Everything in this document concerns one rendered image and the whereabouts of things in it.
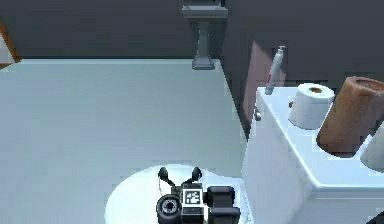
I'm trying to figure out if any grey pedestal sink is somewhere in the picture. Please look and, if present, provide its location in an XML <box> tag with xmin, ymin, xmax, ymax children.
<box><xmin>181</xmin><ymin>0</ymin><xmax>230</xmax><ymax>71</ymax></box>

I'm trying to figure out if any brown paper roll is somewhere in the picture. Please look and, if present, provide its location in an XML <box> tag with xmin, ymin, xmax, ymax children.
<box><xmin>315</xmin><ymin>76</ymin><xmax>384</xmax><ymax>159</ymax></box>

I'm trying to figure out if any white toilet paper roll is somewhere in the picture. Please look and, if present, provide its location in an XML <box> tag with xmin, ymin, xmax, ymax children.
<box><xmin>287</xmin><ymin>82</ymin><xmax>336</xmax><ymax>131</ymax></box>
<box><xmin>359</xmin><ymin>121</ymin><xmax>384</xmax><ymax>173</ymax></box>

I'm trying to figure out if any orange framed white panel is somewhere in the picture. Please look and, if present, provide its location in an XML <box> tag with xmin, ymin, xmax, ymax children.
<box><xmin>0</xmin><ymin>19</ymin><xmax>22</xmax><ymax>70</ymax></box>

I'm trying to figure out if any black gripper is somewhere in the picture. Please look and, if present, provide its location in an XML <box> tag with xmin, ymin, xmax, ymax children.
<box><xmin>156</xmin><ymin>166</ymin><xmax>203</xmax><ymax>224</ymax></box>

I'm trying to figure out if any grey slim bottle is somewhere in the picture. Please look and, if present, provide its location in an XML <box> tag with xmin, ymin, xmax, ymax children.
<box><xmin>264</xmin><ymin>45</ymin><xmax>287</xmax><ymax>96</ymax></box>

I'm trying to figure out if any dark brown room door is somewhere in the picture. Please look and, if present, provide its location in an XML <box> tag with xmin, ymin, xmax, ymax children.
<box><xmin>242</xmin><ymin>39</ymin><xmax>288</xmax><ymax>135</ymax></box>

